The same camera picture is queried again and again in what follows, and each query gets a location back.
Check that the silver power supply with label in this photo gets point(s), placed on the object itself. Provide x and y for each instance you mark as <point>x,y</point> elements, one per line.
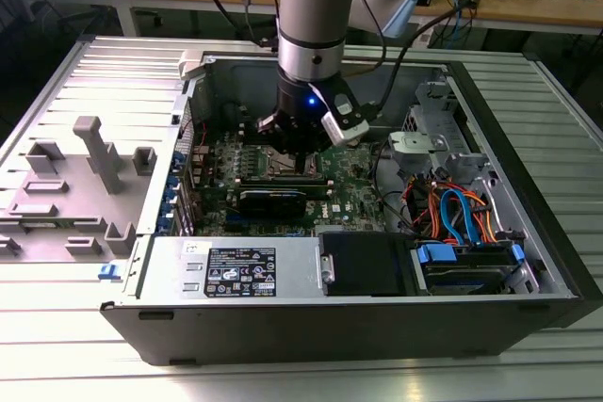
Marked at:
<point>165,261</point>

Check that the silver metal drive cage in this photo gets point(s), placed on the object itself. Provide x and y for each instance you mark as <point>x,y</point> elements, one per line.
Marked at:
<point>466,162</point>

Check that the black RAM slot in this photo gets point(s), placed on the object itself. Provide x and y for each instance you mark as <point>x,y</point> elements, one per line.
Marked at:
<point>282,178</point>
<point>249,126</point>
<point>318,193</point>
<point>315,188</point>
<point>282,182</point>
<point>249,131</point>
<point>249,136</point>
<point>249,141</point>

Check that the black and grey PC case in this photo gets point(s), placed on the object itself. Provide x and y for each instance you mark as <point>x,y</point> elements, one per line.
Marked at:
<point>330,331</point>

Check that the small black adapter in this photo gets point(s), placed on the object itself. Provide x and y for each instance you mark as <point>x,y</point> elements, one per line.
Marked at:
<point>470,1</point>

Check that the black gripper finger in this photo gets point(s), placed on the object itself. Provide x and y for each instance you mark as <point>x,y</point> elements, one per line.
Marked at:
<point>318,147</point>
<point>273,129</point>

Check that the small blue plastic clip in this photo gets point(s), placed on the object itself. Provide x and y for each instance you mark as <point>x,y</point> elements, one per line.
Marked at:
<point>109,272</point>

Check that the black drive bay cover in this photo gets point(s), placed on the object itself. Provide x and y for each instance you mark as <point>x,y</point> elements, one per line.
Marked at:
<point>363,265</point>

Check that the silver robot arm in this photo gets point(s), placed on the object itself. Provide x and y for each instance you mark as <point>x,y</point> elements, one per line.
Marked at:
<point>308,20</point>

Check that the black graphics card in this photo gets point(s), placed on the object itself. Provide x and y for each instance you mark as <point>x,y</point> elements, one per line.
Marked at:
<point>271,206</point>

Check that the grey parts rack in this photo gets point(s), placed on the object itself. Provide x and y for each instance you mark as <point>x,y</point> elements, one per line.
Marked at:
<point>85,204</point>

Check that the blue expansion card clip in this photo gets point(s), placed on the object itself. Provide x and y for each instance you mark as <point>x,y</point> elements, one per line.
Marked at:
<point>173,182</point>
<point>166,224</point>
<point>168,204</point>
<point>177,160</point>

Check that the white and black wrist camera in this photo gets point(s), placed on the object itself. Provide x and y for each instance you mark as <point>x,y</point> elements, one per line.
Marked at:
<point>346,133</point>

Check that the green motherboard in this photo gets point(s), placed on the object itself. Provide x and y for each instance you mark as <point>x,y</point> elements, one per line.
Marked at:
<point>353,176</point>

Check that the grey case latch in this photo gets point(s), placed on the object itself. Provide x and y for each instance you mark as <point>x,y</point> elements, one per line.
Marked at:
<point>190,65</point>

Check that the hard disk in blue carrier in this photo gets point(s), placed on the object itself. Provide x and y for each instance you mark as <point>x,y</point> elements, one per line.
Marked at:
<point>438,253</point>

